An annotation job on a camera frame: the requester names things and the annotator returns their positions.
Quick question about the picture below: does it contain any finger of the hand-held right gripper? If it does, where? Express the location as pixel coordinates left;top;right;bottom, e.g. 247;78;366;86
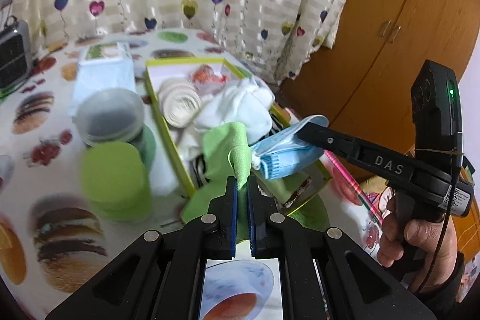
297;118;362;160

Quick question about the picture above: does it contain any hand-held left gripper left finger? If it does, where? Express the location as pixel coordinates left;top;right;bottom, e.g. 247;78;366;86
45;175;239;320

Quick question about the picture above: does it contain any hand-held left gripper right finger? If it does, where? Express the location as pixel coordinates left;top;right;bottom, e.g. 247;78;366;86
247;178;436;320

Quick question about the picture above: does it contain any blue face mask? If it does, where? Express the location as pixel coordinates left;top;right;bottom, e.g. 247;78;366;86
249;115;330;180

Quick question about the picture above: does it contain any black white striped sock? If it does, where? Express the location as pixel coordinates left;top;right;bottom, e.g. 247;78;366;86
191;154;209;189
268;110;291;135

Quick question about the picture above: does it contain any white and green cloth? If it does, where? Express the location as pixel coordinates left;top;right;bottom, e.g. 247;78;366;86
221;76;272;107

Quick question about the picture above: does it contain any white grey sock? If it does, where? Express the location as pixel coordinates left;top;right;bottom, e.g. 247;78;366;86
180;95;272;159

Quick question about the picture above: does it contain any beige bandage roll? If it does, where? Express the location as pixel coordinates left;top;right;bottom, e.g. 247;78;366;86
157;77;203;127

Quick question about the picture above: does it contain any red printed packet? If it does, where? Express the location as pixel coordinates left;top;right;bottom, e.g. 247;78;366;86
189;64;227;84

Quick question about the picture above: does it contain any green cardboard tray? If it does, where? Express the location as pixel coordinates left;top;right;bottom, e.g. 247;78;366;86
144;57;332;219

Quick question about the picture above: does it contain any person's right hand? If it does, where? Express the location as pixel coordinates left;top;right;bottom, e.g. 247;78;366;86
376;189;456;292

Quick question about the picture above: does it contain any wooden wardrobe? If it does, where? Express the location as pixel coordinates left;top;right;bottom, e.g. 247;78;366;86
279;0;480;268

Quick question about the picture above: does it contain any lime green lidded jar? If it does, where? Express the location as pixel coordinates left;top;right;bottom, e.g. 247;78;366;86
80;142;152;223

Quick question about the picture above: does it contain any grey lidded plastic container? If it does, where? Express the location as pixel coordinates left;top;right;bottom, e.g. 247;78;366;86
76;88;145;148

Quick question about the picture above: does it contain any blue wet wipes pack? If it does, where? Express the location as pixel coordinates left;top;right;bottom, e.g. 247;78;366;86
71;43;136;105

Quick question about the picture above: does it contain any food printed tablecloth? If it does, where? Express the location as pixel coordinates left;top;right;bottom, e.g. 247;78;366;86
0;28;379;320

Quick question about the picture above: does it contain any grey space heater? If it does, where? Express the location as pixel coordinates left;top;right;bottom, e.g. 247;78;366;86
0;16;34;90

